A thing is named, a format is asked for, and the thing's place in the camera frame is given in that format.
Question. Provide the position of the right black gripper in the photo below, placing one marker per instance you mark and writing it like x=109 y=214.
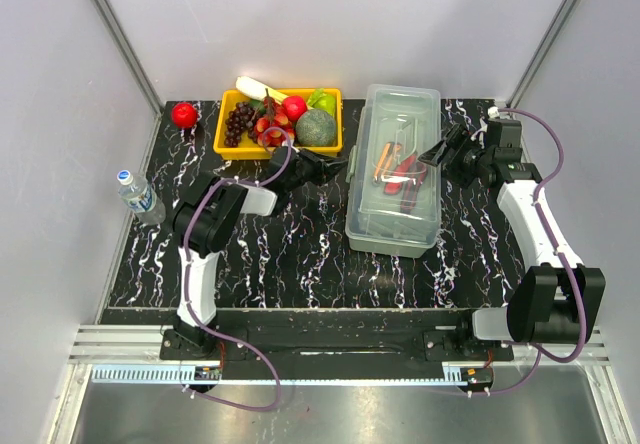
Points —
x=459 y=140

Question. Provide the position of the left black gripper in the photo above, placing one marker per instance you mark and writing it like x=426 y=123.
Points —
x=324 y=167

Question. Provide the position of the red handled pliers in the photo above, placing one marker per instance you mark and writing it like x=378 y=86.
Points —
x=399 y=176

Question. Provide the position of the orange handled tool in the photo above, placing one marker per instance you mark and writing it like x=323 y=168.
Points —
x=387 y=157

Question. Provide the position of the clear plastic tool box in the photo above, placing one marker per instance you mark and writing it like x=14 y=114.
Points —
x=394 y=199

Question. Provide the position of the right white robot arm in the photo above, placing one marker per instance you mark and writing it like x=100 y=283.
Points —
x=558 y=298

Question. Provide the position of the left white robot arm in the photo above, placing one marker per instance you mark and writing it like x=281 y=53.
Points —
x=204 y=219

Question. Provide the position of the green netted melon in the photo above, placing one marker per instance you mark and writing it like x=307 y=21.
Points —
x=316 y=128

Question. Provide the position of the red lychee fruit bunch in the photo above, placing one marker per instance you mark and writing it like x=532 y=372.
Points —
x=273 y=128

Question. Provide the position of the green pepper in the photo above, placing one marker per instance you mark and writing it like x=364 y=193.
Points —
x=320 y=99

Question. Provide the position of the red apple in tray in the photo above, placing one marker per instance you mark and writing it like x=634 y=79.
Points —
x=294 y=107

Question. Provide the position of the yellow plastic tray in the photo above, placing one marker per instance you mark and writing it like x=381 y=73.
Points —
x=247 y=149

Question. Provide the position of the dark purple grape bunch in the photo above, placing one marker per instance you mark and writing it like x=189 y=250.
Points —
x=240 y=120

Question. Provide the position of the white radish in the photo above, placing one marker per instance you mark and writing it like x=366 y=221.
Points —
x=257 y=90

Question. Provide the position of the red apple on table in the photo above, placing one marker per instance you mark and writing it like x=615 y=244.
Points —
x=184 y=115

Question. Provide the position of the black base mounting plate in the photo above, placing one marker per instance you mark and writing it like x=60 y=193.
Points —
x=327 y=345

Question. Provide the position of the plastic water bottle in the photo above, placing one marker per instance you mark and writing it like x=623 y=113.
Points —
x=138 y=195

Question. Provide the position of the aluminium frame rail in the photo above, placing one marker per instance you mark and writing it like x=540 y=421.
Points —
x=117 y=344

